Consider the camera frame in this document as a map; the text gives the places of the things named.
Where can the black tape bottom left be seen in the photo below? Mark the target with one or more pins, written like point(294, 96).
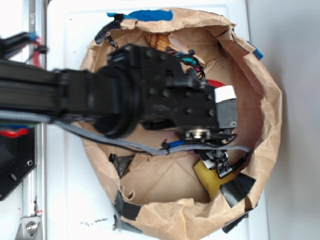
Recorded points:
point(127, 210)

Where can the black tape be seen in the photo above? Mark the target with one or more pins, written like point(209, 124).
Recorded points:
point(121, 163)
point(113, 25)
point(232, 224)
point(127, 210)
point(237, 189)

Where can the blue tape strip top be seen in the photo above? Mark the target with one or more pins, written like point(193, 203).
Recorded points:
point(143, 15)

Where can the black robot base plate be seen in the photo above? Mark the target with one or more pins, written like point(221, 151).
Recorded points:
point(17, 160)

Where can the spiral brown seashell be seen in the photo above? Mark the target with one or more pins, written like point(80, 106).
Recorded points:
point(175, 46)

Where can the brown paper bag tray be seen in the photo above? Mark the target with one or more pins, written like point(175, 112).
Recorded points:
point(175, 205)

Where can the aluminium extrusion rail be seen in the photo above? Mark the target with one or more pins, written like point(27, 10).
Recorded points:
point(34, 194)

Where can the black tape inner left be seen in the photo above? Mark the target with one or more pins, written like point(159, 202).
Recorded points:
point(121, 163)

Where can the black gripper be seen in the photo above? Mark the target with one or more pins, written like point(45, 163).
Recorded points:
point(159, 92)

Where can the black tape lower right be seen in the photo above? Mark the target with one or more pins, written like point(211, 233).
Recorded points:
point(237, 189)

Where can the metal corner bracket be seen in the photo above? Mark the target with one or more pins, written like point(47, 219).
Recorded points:
point(30, 228)

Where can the black tape bottom right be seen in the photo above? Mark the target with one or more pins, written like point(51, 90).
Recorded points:
point(232, 224)

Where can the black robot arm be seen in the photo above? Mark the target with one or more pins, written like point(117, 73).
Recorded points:
point(81, 102)

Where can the yellow sponge block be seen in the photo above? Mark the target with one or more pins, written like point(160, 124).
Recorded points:
point(209, 178)

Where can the blue tape piece right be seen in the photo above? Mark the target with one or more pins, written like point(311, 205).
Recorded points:
point(259, 55)

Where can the black tape top left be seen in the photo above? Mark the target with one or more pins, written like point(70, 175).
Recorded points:
point(113, 25)

